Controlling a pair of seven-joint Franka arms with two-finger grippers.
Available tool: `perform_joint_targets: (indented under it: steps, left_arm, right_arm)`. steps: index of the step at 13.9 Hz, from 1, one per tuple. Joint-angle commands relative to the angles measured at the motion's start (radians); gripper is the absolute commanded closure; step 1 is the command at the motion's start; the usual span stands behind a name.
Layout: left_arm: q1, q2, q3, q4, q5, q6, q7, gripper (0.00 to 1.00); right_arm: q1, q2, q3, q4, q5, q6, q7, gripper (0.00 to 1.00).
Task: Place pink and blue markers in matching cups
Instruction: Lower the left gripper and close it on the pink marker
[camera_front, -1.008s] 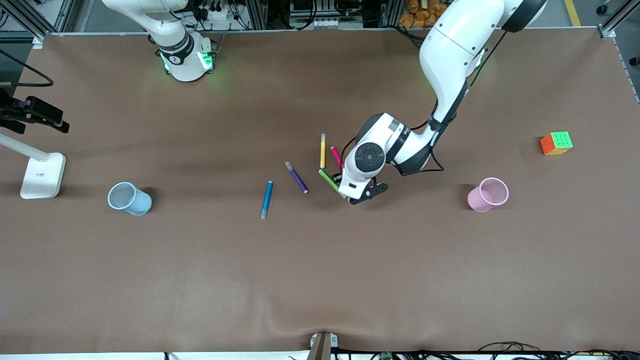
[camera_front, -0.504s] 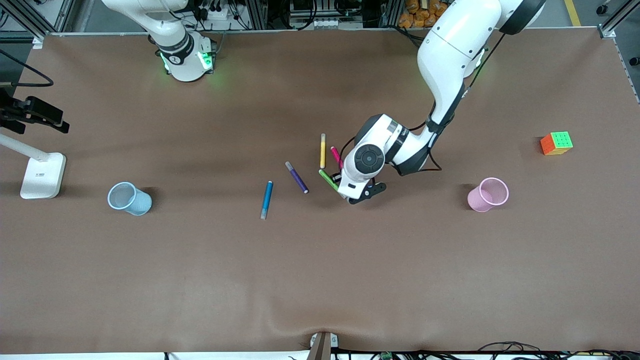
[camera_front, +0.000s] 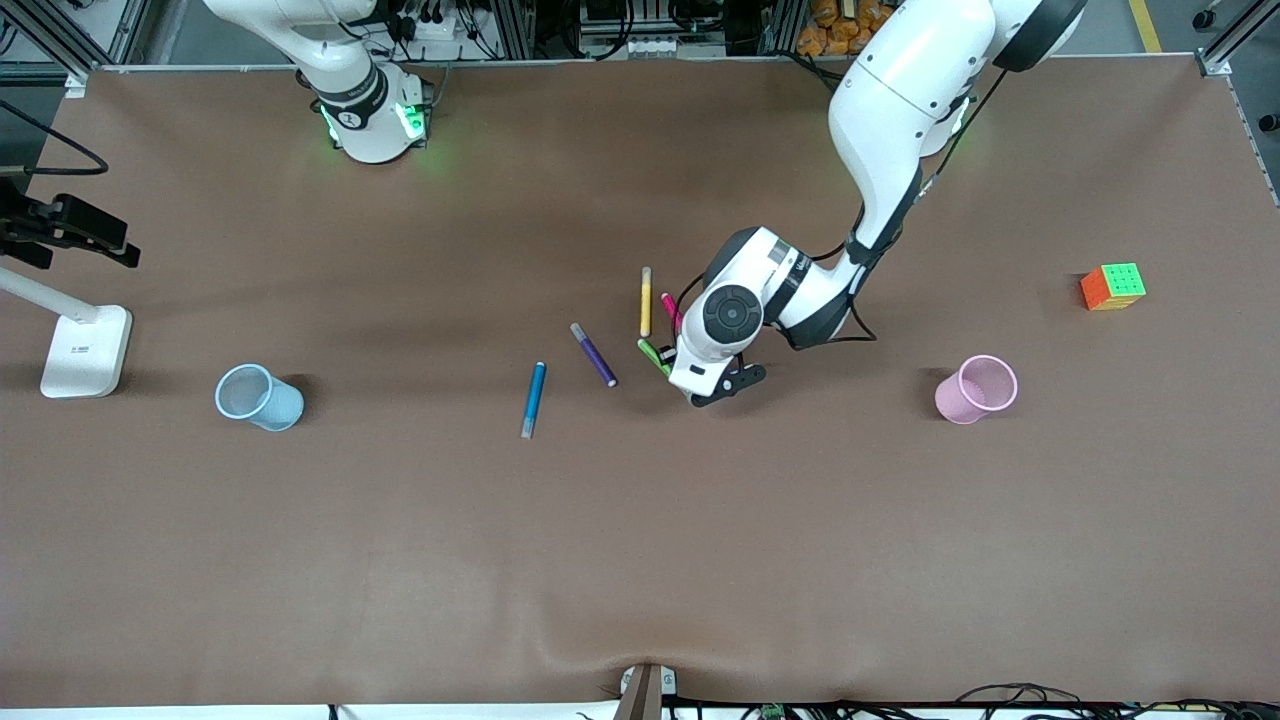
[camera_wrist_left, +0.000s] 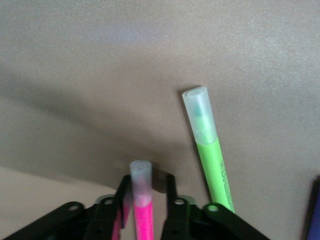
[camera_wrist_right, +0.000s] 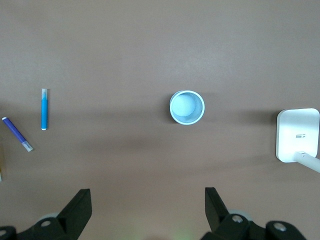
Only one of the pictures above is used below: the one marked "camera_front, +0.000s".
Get aluminium camera mount post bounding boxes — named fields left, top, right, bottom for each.
left=615, top=663, right=677, bottom=720

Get black looped cable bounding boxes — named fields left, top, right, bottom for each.
left=955, top=683, right=1280, bottom=720

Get brown table mat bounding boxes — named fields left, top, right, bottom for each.
left=0, top=55, right=1280, bottom=706

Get blue mesh cup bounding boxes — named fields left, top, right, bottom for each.
left=215, top=363, right=305, bottom=433

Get pink mesh cup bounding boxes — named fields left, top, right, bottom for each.
left=934, top=354, right=1019, bottom=426

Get purple marker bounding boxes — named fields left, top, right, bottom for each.
left=570, top=322, right=618, bottom=388

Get colourful puzzle cube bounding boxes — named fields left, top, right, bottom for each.
left=1080, top=262, right=1148, bottom=312

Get white power strip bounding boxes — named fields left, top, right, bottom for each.
left=405, top=10, right=477, bottom=43

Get orange snack packets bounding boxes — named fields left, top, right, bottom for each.
left=797, top=0, right=896, bottom=57

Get blue marker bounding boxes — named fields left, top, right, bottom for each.
left=520, top=361, right=547, bottom=441

